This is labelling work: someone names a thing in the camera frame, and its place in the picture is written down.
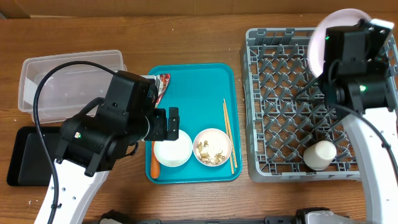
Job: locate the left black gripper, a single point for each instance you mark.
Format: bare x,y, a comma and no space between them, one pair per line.
160,132

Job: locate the small white bowl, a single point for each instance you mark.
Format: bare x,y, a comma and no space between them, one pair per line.
174,153

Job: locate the white bowl with food scraps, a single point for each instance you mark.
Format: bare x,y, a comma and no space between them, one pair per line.
211,147

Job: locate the white paper cup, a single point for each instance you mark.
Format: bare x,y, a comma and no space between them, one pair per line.
320,155

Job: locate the large white plate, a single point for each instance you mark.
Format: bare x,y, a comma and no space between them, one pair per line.
316,47

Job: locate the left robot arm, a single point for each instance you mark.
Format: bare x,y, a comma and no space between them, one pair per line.
95,138

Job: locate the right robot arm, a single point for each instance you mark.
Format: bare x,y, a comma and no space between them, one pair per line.
348,55

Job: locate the orange carrot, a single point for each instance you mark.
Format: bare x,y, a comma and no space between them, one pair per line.
154,164

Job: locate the teal serving tray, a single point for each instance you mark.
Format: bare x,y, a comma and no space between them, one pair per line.
201,92

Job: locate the crumpled red foil wrapper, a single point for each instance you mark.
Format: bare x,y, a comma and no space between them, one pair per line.
162,81

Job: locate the left wooden chopstick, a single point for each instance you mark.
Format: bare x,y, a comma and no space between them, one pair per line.
228,140

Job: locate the wooden chopstick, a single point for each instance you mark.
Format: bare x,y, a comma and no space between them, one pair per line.
234,154
228,140

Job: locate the right wooden chopstick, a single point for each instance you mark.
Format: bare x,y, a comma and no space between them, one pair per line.
234,154

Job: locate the black plastic tray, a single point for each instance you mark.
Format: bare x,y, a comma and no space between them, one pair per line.
29,165

